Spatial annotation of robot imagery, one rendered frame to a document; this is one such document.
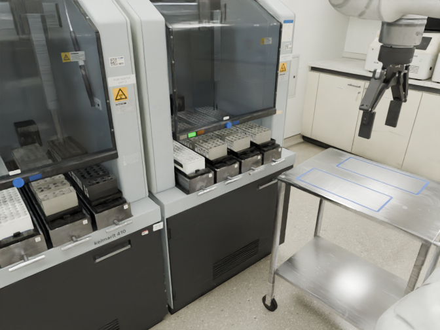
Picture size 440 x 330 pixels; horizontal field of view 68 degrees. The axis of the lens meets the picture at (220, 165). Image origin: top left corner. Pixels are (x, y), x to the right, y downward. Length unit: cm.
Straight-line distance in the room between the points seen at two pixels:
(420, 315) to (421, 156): 267
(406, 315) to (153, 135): 101
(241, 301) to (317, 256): 49
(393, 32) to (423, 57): 238
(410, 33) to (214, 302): 158
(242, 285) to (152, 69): 133
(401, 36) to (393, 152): 266
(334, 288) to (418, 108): 200
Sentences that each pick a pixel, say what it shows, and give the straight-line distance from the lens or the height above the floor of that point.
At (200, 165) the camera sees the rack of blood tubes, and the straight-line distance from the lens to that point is 146.
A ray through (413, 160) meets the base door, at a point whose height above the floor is 22.
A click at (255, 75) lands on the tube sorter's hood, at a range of 160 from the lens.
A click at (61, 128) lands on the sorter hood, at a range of 119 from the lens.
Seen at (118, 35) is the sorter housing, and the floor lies 139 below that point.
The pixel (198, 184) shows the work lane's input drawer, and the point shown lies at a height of 77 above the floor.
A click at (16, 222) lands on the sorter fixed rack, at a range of 124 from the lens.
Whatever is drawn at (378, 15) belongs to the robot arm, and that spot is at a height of 147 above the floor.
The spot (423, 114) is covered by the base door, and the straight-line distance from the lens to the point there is 330.
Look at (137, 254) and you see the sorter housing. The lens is 146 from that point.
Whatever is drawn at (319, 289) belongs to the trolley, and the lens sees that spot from 172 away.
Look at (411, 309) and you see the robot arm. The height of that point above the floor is 95.
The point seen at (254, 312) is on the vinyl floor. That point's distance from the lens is 194.
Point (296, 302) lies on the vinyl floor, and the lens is 202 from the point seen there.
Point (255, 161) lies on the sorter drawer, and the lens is 164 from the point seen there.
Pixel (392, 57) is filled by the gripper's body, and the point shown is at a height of 138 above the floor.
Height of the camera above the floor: 149
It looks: 27 degrees down
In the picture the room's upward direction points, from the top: straight up
